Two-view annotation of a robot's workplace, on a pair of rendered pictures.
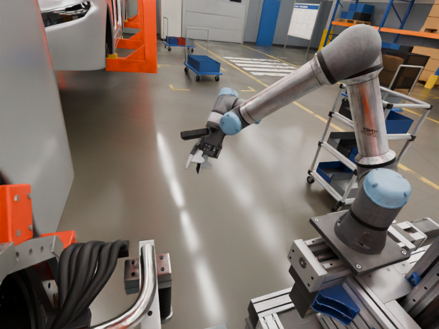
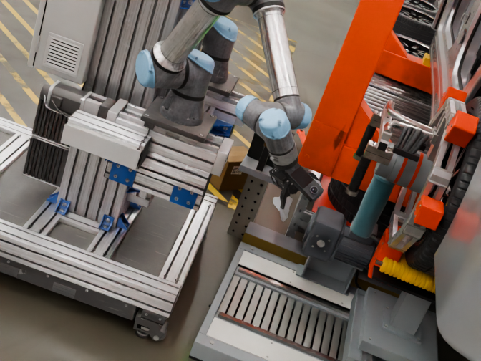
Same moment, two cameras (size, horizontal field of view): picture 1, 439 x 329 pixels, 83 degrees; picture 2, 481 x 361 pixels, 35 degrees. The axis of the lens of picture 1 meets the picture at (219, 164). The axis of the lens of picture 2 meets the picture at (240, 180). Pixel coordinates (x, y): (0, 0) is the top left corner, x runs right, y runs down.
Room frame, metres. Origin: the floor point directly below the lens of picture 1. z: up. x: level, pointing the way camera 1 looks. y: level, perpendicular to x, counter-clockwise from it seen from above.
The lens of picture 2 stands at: (2.70, 0.73, 1.81)
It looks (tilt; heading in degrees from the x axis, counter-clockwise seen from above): 26 degrees down; 204
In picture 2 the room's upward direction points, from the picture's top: 20 degrees clockwise
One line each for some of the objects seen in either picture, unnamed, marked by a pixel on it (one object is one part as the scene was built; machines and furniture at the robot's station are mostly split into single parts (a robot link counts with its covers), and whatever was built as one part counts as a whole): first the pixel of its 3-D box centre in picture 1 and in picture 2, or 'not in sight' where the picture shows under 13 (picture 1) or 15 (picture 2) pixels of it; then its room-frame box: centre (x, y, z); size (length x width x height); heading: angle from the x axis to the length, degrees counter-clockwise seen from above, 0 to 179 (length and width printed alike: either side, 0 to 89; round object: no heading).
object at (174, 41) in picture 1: (179, 34); not in sight; (9.43, 1.95, 0.48); 1.00 x 0.61 x 0.96; 119
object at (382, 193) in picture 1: (380, 195); (192, 71); (0.62, -0.49, 0.98); 0.13 x 0.12 x 0.14; 157
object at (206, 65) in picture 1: (203, 54); not in sight; (6.04, 0.69, 0.48); 1.00 x 0.61 x 0.96; 28
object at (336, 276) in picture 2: not in sight; (348, 257); (-0.18, 0.06, 0.26); 0.42 x 0.18 x 0.35; 110
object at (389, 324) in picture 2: not in sight; (411, 306); (0.02, 0.41, 0.32); 0.40 x 0.30 x 0.28; 20
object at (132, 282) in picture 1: (148, 273); (379, 152); (0.31, 0.12, 0.93); 0.09 x 0.05 x 0.05; 110
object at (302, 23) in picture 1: (299, 33); not in sight; (10.26, -2.22, 0.98); 1.50 x 0.50 x 1.95; 24
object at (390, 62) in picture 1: (390, 69); not in sight; (7.87, -4.51, 0.49); 1.26 x 0.85 x 0.97; 25
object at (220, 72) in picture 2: not in sight; (212, 64); (0.16, -0.68, 0.87); 0.15 x 0.15 x 0.10
